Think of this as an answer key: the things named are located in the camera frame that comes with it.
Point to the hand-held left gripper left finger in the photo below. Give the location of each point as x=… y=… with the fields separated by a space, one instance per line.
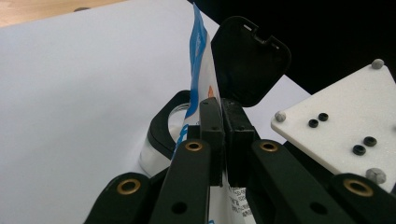
x=213 y=140

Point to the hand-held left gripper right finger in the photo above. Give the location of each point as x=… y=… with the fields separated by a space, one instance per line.
x=239 y=146

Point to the glass jar with black lid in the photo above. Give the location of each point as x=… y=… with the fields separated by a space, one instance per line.
x=249 y=62

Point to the white blue printed pouch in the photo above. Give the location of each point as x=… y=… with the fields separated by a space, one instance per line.
x=199 y=56

